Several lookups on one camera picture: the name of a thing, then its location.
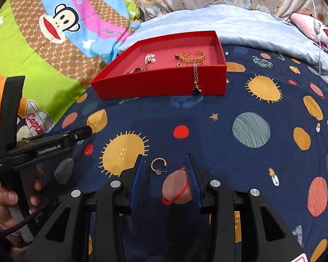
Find gold hoop earring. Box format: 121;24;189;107
150;157;167;176

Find red jewelry tray box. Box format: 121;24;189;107
91;31;227;100

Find person's left hand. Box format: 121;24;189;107
0;167;44;261

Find navy planet print blanket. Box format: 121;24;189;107
43;46;328;261

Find colourful monkey cartoon quilt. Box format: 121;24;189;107
0;0;140;138

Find white pearl brooch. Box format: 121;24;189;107
145;54;156;65

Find light blue pillow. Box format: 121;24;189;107
117;4;328;86

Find pink white plush toy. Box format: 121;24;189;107
290;13;328;49

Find gold necklace black clover pendant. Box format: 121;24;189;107
176;61;204;97

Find dark bead bracelet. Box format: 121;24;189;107
126;65;149;75

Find gold chain bracelet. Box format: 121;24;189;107
174;50;207;64

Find white charging cable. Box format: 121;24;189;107
307;0;324;77

